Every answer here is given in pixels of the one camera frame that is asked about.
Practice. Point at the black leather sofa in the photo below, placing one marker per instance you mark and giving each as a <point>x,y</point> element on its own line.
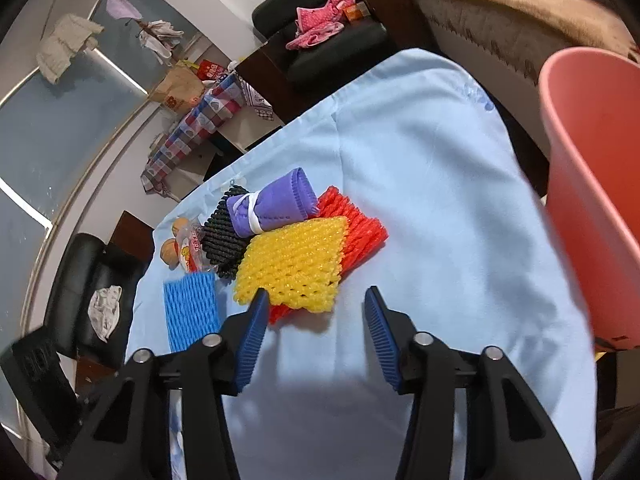
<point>80,270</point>

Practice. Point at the white side table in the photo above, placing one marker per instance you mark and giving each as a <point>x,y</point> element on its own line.
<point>230,140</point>

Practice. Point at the small orange box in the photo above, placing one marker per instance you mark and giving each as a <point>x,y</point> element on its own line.
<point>356,11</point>

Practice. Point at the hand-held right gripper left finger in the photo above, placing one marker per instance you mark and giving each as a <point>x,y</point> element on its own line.
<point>250,345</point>

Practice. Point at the white clothes on rack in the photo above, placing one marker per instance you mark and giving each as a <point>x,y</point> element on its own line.
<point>157,37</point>

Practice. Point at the pink plastic bucket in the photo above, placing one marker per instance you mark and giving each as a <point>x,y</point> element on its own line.
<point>590,185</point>

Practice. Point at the patterned hanging cloth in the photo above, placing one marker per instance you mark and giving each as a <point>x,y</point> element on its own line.
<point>260,102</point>

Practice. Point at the black leather armchair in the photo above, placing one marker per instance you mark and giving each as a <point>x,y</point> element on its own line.
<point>330,60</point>

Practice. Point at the blue foam fruit net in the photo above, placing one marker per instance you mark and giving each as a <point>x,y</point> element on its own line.
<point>192,310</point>

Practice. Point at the white crumpled cloth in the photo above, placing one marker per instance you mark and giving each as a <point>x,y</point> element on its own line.
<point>105,310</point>

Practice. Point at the hanging beige garment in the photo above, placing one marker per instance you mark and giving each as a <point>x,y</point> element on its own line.
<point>65,47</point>

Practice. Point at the brown paper bag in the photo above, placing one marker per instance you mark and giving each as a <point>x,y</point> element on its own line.
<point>177,87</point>

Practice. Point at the red foam fruit net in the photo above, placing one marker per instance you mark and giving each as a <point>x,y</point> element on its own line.
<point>362,235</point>

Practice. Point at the yellow foam fruit net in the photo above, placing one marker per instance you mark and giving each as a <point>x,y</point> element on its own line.
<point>295,265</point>

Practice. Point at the black foam fruit net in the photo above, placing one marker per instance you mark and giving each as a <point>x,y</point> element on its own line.
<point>225,240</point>

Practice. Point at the pink dotted clothing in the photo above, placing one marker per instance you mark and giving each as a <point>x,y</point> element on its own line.
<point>320,22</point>

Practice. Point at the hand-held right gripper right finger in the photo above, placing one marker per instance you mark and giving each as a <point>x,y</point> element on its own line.
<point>382,340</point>

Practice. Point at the clear red-label snack packet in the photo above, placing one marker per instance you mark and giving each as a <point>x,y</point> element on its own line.
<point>192,250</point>

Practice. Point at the hanging purple cloth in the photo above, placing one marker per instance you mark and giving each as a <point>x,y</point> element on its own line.
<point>122,7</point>

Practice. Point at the light blue floral tablecloth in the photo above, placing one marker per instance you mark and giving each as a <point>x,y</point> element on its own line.
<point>440,210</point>

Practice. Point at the purple rolled cloth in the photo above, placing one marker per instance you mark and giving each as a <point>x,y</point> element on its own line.
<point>280,205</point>

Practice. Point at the checked tablecloth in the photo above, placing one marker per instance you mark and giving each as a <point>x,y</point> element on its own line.
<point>190,130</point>

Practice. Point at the red gift bag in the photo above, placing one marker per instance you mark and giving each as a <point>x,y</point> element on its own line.
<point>212,71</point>

